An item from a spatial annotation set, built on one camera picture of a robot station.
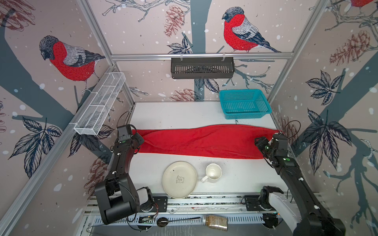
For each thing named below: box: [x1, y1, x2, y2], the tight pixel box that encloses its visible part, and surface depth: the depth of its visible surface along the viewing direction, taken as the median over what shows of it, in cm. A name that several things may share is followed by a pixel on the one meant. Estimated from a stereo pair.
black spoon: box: [156, 216, 201, 228], surface depth 69 cm
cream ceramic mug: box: [201, 163, 223, 183], surface depth 78 cm
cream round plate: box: [161, 160, 198, 199], surface depth 83 cm
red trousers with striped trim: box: [132, 124, 282, 160], surface depth 97 cm
